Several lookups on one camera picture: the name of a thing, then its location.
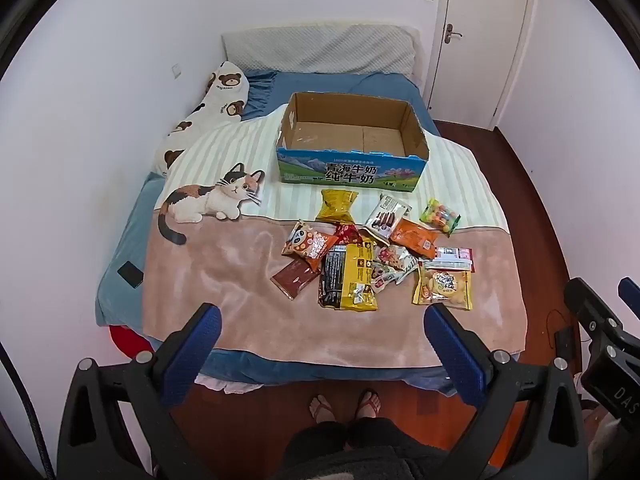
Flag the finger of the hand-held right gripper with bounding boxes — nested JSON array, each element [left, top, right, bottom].
[[618, 276, 640, 313], [564, 277, 625, 342]]

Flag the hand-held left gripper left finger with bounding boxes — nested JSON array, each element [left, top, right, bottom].
[[56, 303, 223, 480]]

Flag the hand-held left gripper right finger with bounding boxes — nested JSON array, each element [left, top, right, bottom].
[[423, 302, 588, 480]]

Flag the yellow biscuit packet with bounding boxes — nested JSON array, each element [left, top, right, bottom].
[[411, 265, 473, 311]]

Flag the white and red snack packet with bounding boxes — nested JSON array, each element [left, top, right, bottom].
[[422, 246, 473, 273]]

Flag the clear mixed snack packet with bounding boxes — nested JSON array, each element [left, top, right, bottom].
[[370, 245, 420, 293]]

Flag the brown snack packet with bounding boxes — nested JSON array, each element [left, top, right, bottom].
[[270, 259, 321, 302]]

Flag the plain orange snack packet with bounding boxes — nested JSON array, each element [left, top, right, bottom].
[[389, 217, 441, 257]]

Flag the black and yellow snack bag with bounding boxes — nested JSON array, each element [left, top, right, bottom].
[[317, 241, 380, 311]]

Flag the green candy ball packet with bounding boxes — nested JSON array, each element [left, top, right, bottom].
[[419, 198, 461, 237]]

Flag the panda print snack packet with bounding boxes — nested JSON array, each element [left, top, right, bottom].
[[281, 219, 341, 274]]

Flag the white chocolate stick packet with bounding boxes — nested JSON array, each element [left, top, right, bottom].
[[361, 195, 413, 240]]

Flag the small red snack packet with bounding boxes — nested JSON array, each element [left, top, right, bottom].
[[332, 224, 362, 247]]

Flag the gold snack packet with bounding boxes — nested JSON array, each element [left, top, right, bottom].
[[316, 189, 360, 225]]

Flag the printed cardboard box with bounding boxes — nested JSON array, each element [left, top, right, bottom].
[[276, 91, 431, 195]]

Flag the black power adapter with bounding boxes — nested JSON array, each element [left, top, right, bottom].
[[554, 326, 576, 361]]

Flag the red round object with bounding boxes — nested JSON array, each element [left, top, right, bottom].
[[102, 325, 156, 358]]

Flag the cat print blanket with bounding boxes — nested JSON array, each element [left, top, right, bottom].
[[142, 110, 530, 368]]

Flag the flat black rectangular object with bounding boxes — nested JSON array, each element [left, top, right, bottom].
[[118, 262, 143, 288]]

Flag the person's right foot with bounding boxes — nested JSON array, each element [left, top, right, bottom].
[[355, 389, 382, 420]]

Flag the person's foot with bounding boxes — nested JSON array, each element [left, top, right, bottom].
[[355, 389, 382, 420], [309, 394, 335, 423]]

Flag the person's dark trousers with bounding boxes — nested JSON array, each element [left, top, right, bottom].
[[287, 416, 471, 480]]

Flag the person's left foot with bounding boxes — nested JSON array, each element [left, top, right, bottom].
[[309, 394, 335, 423]]

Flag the bear print pillow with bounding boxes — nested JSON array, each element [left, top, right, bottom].
[[152, 61, 251, 177]]

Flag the blue ruffled pillow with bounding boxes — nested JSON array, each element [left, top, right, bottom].
[[239, 70, 279, 122]]

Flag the white door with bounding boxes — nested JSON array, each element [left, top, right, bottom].
[[425, 0, 538, 128]]

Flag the blue bed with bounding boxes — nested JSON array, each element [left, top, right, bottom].
[[95, 70, 531, 396]]

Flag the grey pillow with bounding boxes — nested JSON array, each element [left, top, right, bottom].
[[221, 25, 421, 78]]

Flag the black cable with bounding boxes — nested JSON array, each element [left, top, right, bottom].
[[0, 342, 56, 480]]

